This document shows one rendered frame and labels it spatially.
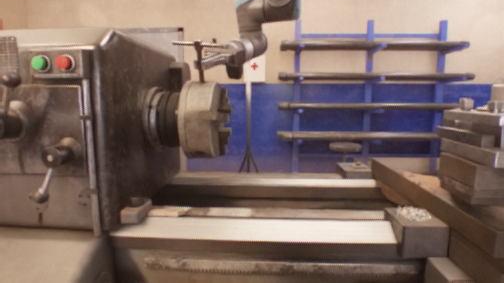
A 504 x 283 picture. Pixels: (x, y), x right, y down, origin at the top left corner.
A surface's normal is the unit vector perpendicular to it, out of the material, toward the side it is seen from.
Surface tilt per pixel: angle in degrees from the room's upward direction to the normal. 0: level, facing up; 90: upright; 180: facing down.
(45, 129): 90
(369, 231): 36
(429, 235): 90
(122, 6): 90
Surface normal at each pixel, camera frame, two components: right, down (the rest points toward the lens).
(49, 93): -0.05, 0.11
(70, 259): -0.03, -0.78
